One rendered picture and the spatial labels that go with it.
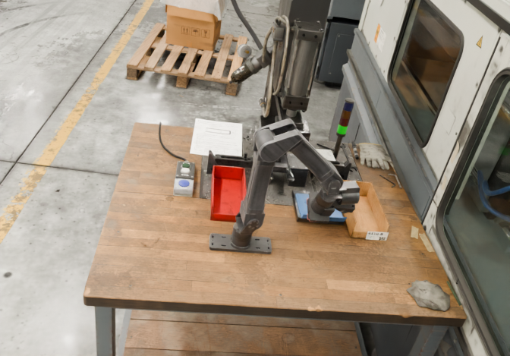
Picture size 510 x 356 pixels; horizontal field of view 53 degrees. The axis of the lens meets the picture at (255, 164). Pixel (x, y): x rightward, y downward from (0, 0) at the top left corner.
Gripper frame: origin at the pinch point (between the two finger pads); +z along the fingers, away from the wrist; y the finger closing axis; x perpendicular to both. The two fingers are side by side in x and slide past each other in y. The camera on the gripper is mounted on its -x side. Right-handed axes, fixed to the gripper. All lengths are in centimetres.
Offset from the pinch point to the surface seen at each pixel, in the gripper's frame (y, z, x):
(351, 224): -2.5, -1.1, -13.6
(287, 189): 15.4, 13.3, 5.3
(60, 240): 24, 123, 107
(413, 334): -33, 33, -49
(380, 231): -5.3, -3.2, -23.2
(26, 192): 59, 144, 136
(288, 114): 34.8, -8.9, 9.5
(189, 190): 9.2, 6.9, 42.4
